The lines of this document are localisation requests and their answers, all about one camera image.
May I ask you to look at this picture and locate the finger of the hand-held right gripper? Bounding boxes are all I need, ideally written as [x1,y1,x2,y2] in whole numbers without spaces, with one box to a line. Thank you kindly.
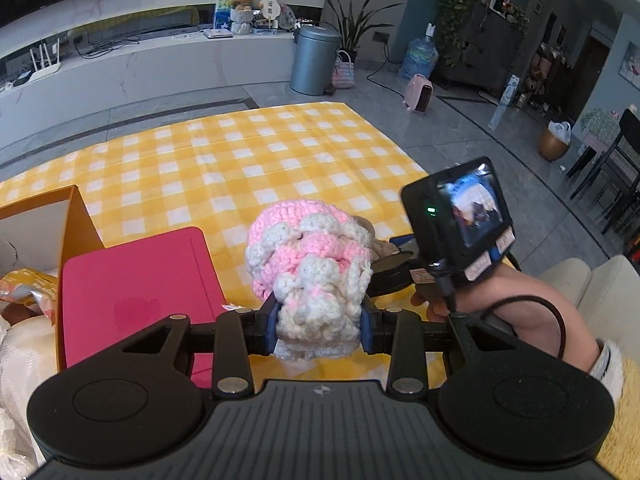
[387,232,418,256]

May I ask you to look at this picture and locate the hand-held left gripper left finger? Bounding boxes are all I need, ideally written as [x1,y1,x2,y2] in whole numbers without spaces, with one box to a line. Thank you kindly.
[122,292,279,397]

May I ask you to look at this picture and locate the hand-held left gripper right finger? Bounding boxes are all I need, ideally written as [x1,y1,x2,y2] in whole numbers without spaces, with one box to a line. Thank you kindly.
[361,295,521,397]

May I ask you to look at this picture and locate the brown plush toy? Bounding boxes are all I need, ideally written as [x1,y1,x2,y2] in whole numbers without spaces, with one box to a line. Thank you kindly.
[352,217,401,261]

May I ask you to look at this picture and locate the pink white knitted hat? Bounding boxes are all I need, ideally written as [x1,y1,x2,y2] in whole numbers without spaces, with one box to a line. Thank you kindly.
[245,202,375,361]

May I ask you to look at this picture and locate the orange cardboard box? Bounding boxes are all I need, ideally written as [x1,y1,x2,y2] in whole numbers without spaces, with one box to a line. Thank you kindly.
[0,185,106,371]

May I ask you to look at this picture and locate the snack packet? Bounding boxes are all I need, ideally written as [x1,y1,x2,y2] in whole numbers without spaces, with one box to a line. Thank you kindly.
[0,269,60,318]

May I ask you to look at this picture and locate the person's right hand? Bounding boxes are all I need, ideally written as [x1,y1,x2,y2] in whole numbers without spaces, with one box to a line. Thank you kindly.
[410,260,601,372]

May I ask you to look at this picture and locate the pink heater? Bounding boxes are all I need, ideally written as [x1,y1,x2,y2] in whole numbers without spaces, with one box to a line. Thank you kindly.
[404,73,436,115]

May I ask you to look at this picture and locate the long clear packaged item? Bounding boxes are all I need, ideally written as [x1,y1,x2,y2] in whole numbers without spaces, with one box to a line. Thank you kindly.
[487,72,518,131]

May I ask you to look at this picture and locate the golden pot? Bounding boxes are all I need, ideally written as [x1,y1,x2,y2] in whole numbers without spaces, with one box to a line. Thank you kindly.
[537,127,571,162]

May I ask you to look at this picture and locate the blue water bottle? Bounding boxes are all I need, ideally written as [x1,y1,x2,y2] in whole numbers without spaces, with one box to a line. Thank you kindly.
[398,22,440,81]

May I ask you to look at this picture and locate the woven basket bag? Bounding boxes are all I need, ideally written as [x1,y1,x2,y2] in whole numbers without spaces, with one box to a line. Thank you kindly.
[331,50,357,90]

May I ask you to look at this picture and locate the yellow checked tablecloth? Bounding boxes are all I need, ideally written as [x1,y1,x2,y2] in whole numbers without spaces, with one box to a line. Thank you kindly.
[0,101,521,381]

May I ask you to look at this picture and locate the dark storage cabinet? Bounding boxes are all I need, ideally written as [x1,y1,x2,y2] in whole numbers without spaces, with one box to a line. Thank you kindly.
[440,2,528,98]

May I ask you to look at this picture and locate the cream sofa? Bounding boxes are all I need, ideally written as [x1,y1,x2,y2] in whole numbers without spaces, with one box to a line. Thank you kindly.
[537,255,640,321]

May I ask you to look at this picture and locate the grey blue trash can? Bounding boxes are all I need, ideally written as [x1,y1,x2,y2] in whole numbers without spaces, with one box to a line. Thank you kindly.
[290,25,342,97]

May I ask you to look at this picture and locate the black dining chair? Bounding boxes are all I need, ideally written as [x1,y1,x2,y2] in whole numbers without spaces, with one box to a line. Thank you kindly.
[567,107,640,236]

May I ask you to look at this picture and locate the table with green cloth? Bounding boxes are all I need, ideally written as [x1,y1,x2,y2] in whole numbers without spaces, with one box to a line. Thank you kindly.
[580,108,623,153]

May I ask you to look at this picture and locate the long leaf potted plant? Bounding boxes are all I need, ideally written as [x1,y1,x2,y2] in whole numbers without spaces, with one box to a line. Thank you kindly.
[317,0,403,63]

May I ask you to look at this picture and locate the teddy bear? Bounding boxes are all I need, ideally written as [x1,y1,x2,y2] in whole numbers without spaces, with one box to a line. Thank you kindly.
[230,0,258,36]

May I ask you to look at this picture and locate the white marble television cabinet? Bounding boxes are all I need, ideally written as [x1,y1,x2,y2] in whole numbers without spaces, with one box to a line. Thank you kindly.
[0,30,301,148]

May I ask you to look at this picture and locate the green picture board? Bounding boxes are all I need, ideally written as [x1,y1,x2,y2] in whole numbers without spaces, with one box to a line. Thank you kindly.
[215,0,281,31]

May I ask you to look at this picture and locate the white router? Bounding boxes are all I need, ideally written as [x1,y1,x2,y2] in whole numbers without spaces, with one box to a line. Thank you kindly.
[27,39,63,83]

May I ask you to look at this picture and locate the black power cable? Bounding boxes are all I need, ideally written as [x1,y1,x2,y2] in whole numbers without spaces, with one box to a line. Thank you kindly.
[366,40,406,96]

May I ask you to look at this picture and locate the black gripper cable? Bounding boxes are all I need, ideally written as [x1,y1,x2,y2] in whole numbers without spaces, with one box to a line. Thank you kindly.
[440,260,568,361]

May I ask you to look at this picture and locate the pastel wall art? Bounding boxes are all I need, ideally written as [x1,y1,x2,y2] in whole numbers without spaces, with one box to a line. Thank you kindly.
[618,42,640,83]

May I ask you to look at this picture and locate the black cables on cabinet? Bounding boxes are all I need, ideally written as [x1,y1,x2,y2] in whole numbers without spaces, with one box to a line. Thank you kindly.
[75,30,141,56]

